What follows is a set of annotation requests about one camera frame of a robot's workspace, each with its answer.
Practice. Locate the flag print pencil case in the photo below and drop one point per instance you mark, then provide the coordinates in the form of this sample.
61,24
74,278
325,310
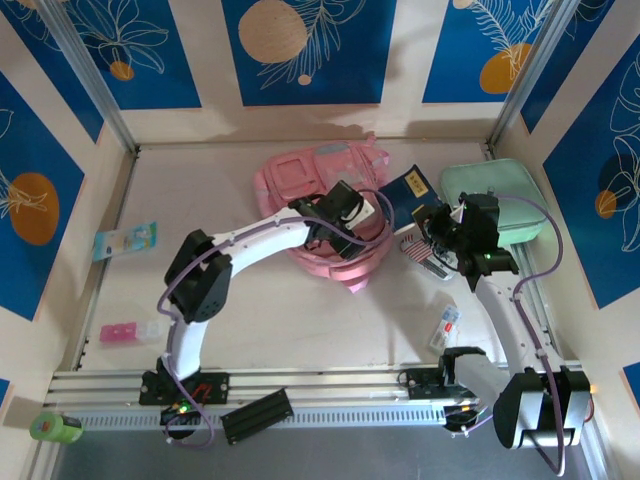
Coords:
420,252

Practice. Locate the blue book with yellow label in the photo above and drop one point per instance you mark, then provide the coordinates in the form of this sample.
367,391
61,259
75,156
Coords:
407,192

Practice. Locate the pink student backpack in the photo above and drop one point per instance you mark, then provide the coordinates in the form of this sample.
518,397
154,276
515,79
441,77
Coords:
285,175

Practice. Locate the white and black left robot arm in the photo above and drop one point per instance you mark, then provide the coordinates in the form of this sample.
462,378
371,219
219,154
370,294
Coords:
260,240

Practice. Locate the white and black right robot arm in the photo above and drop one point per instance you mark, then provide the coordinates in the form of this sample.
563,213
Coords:
500,320

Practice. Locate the light blue tissue pack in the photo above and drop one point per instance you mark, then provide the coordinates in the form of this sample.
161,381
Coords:
125,240

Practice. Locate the mint green zip pouch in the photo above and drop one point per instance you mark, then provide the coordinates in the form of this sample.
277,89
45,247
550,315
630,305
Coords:
520,190

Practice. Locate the clear packet with red label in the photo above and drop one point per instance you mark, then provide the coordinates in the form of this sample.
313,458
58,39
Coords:
444,327

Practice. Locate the electronics board with orange LED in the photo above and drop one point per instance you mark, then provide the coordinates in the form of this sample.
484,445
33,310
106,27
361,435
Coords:
465,417

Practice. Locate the clear plastic eraser box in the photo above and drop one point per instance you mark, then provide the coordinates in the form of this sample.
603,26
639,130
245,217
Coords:
150,331

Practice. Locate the black ridged block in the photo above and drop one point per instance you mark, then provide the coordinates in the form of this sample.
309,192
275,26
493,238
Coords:
257,416

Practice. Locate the pink plastic eraser box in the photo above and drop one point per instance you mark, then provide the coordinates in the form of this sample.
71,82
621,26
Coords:
119,334

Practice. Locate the electronics board with green LED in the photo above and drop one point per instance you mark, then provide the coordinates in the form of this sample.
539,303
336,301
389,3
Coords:
177,410

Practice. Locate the green tape roll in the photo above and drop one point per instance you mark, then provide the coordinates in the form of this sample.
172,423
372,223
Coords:
55,428

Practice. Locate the aluminium side rail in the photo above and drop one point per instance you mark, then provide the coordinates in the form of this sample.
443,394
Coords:
125,190
527,255

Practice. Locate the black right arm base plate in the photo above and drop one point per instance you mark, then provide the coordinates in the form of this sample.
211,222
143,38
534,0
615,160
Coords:
417,382

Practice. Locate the aluminium frame post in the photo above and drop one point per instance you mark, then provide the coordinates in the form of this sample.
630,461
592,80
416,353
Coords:
530,75
92,75

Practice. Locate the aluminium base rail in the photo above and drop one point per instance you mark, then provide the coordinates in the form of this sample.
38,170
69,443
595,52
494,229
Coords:
325,382

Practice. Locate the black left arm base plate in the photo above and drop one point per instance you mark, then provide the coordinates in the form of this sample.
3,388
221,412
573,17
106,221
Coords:
215,387

